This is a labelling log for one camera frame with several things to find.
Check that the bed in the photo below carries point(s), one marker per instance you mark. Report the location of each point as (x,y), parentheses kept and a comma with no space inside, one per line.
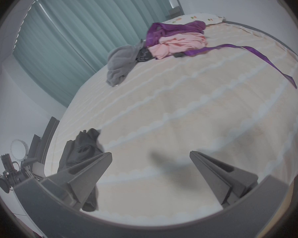
(188,103)

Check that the blue-green curtain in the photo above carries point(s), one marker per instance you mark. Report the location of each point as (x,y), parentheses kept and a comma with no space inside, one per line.
(44,53)
(109,16)

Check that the grey bedside table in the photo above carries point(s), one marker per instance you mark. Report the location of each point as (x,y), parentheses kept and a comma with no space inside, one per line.
(175,11)

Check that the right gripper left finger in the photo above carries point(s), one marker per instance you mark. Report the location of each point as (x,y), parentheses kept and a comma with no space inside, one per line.
(82,182)

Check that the black T-shirt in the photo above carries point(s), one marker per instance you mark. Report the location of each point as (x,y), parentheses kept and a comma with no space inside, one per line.
(77,147)

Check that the black lace garment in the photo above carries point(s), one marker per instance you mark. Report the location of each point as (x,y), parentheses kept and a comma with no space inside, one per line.
(145,54)

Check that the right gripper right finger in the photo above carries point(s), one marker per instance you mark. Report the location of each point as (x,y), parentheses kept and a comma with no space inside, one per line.
(221,180)

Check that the round white-framed mirror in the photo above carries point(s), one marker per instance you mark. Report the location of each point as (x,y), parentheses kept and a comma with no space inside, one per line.
(18,149)

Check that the purple garment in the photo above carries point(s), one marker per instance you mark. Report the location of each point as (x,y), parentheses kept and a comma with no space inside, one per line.
(173,28)

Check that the pink garment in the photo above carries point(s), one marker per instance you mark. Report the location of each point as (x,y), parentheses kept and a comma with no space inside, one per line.
(181,43)

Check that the white printed pillow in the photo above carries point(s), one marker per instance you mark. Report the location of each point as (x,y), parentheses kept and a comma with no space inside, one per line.
(201,17)

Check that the grey garment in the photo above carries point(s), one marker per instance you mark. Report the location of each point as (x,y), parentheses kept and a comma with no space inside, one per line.
(121,63)

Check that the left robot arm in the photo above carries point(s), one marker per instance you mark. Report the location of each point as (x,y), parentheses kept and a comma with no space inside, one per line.
(7,177)

